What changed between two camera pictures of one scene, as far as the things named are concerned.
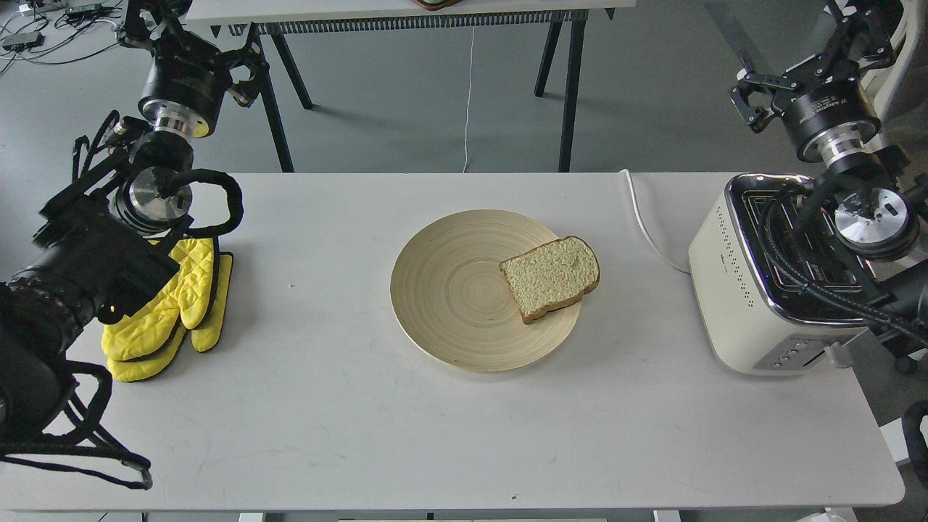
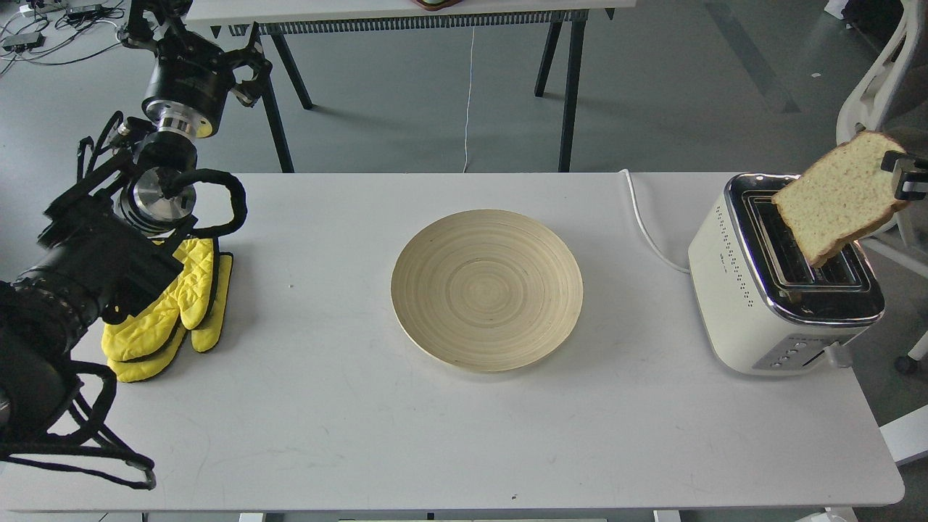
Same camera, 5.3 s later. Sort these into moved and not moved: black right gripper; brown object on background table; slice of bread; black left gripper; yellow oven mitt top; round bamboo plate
Moved: slice of bread; black right gripper
Not moved: yellow oven mitt top; round bamboo plate; brown object on background table; black left gripper
